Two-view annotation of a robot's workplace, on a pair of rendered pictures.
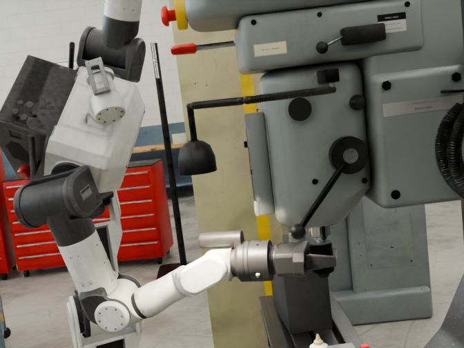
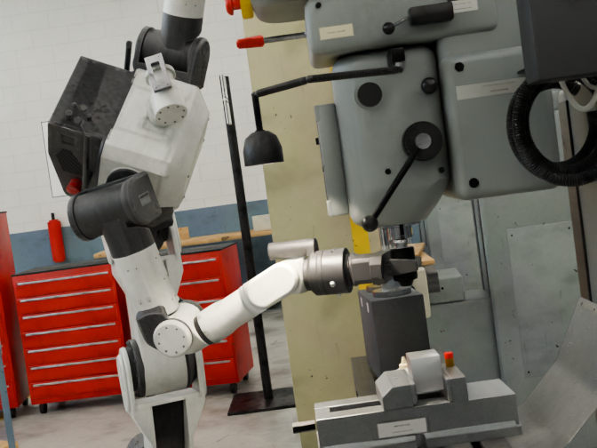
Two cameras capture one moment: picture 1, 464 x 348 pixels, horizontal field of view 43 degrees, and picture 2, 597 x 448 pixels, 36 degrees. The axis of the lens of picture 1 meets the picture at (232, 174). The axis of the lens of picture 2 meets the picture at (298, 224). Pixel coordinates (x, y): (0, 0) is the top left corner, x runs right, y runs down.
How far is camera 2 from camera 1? 0.58 m
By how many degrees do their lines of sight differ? 5
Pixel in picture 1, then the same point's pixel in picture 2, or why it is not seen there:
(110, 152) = (171, 158)
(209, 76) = (294, 106)
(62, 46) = not seen: hidden behind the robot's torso
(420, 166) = (498, 152)
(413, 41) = (485, 20)
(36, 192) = (91, 197)
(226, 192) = not seen: hidden behind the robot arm
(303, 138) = (374, 125)
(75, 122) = (132, 126)
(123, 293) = (186, 315)
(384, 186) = (462, 174)
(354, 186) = (431, 176)
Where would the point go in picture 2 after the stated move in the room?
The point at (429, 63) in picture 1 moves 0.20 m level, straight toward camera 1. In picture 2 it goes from (505, 43) to (485, 32)
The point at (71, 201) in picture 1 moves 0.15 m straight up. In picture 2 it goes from (130, 204) to (118, 127)
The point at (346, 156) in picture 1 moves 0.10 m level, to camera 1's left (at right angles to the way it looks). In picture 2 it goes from (418, 141) to (362, 148)
